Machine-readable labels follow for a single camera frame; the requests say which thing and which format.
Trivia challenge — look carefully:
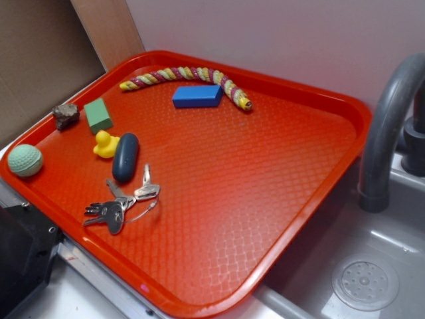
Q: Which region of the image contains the green dimpled ball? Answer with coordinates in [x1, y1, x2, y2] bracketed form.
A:
[7, 144, 44, 177]

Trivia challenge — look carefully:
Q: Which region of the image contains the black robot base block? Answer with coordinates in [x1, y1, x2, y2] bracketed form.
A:
[1, 205, 61, 318]

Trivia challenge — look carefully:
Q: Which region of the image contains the red plastic tray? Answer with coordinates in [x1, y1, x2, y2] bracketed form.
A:
[1, 51, 371, 318]

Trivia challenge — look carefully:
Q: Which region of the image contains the blue rectangular block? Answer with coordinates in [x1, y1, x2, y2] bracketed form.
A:
[172, 85, 223, 108]

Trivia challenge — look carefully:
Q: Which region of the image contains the dark blue oval case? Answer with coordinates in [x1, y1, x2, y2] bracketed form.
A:
[112, 133, 139, 183]

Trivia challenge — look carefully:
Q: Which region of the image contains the silver key bunch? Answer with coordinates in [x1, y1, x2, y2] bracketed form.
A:
[82, 163, 161, 235]

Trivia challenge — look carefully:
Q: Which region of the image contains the yellow rubber duck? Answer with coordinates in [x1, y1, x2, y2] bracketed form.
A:
[93, 130, 120, 159]

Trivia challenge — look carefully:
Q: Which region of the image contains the green rectangular block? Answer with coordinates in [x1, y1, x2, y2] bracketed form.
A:
[84, 98, 114, 134]

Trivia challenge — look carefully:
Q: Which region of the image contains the grey rock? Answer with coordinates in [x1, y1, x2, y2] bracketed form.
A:
[52, 104, 80, 131]

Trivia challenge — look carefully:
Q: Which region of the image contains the grey curved faucet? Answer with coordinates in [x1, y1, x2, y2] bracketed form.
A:
[358, 53, 424, 213]

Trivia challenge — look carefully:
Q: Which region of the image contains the grey plastic sink basin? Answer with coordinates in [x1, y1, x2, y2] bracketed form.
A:
[254, 164, 424, 318]

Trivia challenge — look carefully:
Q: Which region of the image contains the wooden board strip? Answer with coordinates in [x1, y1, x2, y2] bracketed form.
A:
[71, 0, 145, 71]

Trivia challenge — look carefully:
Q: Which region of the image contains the brown cardboard panel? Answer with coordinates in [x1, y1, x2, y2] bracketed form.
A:
[1, 1, 104, 147]

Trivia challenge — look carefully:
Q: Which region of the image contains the round sink drain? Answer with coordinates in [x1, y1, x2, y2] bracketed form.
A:
[331, 254, 399, 312]

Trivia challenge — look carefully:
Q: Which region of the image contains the multicolour twisted rope toy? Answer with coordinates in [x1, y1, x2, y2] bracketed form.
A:
[119, 66, 253, 112]

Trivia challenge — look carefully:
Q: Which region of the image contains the dark faucet handle post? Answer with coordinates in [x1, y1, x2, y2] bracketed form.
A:
[400, 79, 425, 177]

